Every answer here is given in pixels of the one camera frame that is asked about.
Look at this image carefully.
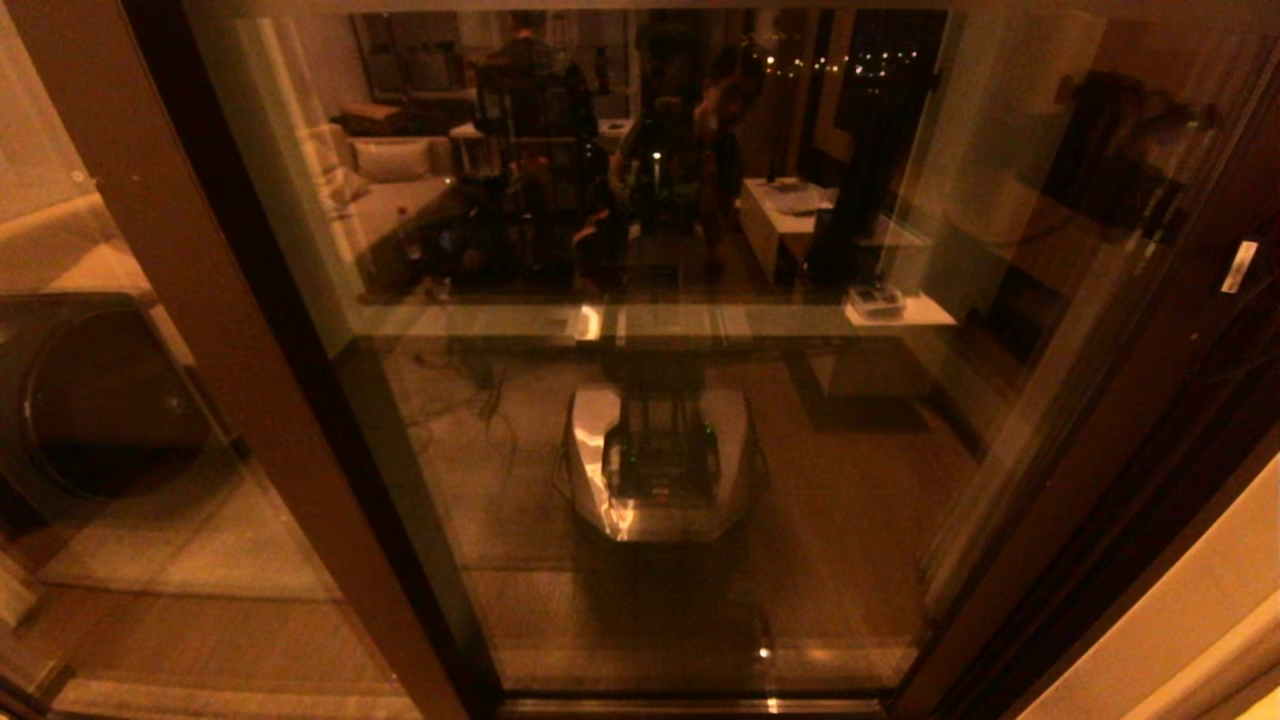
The brown framed sliding glass door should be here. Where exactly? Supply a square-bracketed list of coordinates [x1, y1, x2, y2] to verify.
[185, 0, 1280, 720]

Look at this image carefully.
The white label tag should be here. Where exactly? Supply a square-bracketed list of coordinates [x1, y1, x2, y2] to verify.
[1224, 240, 1259, 296]

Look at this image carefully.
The brown framed fixed glass panel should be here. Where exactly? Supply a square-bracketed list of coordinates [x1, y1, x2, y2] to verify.
[0, 0, 501, 720]

